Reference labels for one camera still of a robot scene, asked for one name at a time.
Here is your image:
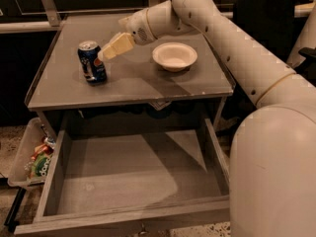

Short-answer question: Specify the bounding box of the open grey top drawer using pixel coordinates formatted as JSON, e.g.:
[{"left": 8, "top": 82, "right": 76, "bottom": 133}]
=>
[{"left": 15, "top": 119, "right": 229, "bottom": 237}]

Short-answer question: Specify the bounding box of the green snack bag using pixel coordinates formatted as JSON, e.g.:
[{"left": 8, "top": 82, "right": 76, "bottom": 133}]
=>
[{"left": 30, "top": 153, "right": 51, "bottom": 178}]

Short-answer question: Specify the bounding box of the orange snack packet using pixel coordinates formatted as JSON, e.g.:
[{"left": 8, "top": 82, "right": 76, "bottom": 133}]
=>
[{"left": 31, "top": 144, "right": 53, "bottom": 161}]

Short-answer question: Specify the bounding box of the black office chair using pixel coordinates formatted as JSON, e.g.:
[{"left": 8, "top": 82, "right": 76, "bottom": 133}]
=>
[{"left": 233, "top": 0, "right": 316, "bottom": 85}]

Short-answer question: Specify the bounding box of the metal rail with brackets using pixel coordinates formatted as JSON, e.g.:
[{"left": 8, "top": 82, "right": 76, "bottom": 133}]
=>
[{"left": 0, "top": 0, "right": 316, "bottom": 35}]

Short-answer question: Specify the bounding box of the white paper bowl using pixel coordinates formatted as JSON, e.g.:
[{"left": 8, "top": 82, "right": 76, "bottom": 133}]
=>
[{"left": 152, "top": 42, "right": 198, "bottom": 72}]

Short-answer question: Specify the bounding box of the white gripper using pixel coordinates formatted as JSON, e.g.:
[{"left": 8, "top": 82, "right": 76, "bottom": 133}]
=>
[{"left": 98, "top": 9, "right": 156, "bottom": 61}]

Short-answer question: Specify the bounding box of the grey cabinet with glass top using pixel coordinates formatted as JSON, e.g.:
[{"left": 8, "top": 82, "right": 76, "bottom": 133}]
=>
[{"left": 26, "top": 14, "right": 233, "bottom": 129}]

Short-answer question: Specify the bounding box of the blue pepsi can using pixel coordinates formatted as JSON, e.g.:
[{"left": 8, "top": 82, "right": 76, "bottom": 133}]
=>
[{"left": 77, "top": 40, "right": 107, "bottom": 85}]

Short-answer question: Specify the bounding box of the clear plastic storage bin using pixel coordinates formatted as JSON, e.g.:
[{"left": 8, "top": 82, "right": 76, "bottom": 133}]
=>
[{"left": 8, "top": 118, "right": 56, "bottom": 188}]

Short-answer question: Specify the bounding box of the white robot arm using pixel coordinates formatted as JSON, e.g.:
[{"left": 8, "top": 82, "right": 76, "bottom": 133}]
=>
[{"left": 98, "top": 0, "right": 316, "bottom": 237}]

